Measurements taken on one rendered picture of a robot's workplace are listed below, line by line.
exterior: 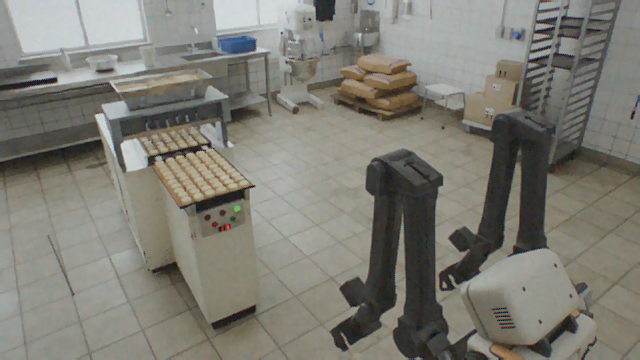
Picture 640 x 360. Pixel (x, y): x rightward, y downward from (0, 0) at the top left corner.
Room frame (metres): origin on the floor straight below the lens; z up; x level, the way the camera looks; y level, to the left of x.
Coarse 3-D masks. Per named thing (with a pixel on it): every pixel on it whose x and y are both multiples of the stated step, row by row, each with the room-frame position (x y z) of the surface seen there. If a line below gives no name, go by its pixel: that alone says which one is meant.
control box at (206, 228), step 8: (240, 200) 1.96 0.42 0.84; (216, 208) 1.89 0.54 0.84; (224, 208) 1.89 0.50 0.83; (232, 208) 1.92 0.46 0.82; (240, 208) 1.94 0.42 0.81; (200, 216) 1.83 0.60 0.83; (216, 216) 1.87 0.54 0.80; (224, 216) 1.89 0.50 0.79; (240, 216) 1.94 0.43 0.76; (200, 224) 1.83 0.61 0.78; (208, 224) 1.85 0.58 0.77; (224, 224) 1.89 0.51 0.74; (232, 224) 1.91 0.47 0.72; (240, 224) 1.93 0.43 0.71; (208, 232) 1.84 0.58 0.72; (216, 232) 1.86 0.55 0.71
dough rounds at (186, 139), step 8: (184, 128) 2.87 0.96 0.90; (192, 128) 2.83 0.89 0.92; (152, 136) 2.69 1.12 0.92; (168, 136) 2.70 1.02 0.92; (176, 136) 2.68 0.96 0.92; (184, 136) 2.68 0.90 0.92; (192, 136) 2.72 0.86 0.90; (200, 136) 2.67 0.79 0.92; (144, 144) 2.57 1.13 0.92; (152, 144) 2.55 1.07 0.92; (160, 144) 2.55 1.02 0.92; (168, 144) 2.55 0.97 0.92; (176, 144) 2.59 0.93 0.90; (184, 144) 2.54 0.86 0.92; (192, 144) 2.54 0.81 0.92; (152, 152) 2.42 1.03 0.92; (160, 152) 2.45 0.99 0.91
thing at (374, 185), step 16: (368, 176) 0.77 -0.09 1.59; (384, 176) 0.75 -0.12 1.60; (368, 192) 0.76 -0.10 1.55; (384, 192) 0.75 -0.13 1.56; (384, 208) 0.77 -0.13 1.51; (400, 208) 0.77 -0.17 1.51; (384, 224) 0.77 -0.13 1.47; (400, 224) 0.78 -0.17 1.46; (384, 240) 0.76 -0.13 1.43; (384, 256) 0.76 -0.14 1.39; (368, 272) 0.80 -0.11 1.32; (384, 272) 0.77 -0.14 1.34; (368, 288) 0.79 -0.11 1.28; (384, 288) 0.77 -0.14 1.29; (384, 304) 0.78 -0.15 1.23
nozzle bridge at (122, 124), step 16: (208, 96) 2.71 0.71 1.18; (224, 96) 2.71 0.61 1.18; (112, 112) 2.43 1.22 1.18; (128, 112) 2.43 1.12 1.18; (144, 112) 2.42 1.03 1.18; (160, 112) 2.46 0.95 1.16; (176, 112) 2.59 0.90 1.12; (192, 112) 2.65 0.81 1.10; (208, 112) 2.70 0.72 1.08; (224, 112) 2.67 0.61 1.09; (112, 128) 2.32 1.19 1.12; (128, 128) 2.44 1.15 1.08; (144, 128) 2.48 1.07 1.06; (160, 128) 2.50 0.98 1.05; (176, 128) 2.54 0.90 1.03; (224, 128) 2.77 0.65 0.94; (112, 144) 2.50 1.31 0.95
